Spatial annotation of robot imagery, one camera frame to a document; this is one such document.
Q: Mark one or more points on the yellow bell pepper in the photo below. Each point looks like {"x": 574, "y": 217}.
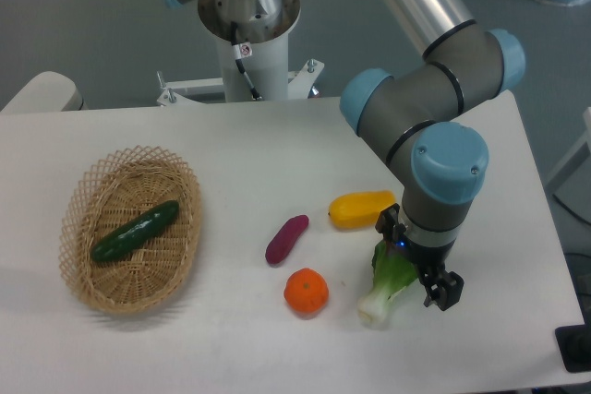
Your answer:
{"x": 359, "y": 209}

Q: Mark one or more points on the black device at table edge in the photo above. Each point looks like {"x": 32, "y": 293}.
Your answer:
{"x": 574, "y": 346}

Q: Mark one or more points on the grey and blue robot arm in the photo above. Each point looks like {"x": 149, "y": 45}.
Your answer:
{"x": 409, "y": 122}

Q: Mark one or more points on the orange tangerine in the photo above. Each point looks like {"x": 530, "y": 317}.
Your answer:
{"x": 306, "y": 292}

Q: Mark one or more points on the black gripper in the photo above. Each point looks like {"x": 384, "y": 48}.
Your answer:
{"x": 427, "y": 251}

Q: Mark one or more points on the green bok choy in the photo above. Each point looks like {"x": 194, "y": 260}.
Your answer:
{"x": 392, "y": 274}

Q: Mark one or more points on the purple sweet potato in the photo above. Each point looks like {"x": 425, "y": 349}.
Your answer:
{"x": 282, "y": 243}

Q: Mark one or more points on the woven wicker basket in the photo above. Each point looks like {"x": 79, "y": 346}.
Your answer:
{"x": 115, "y": 190}

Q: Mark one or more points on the white chair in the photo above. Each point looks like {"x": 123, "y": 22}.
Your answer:
{"x": 48, "y": 92}

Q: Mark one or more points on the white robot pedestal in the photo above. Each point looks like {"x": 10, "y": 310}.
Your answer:
{"x": 252, "y": 44}

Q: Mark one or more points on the green cucumber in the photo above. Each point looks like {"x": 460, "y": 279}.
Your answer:
{"x": 135, "y": 233}

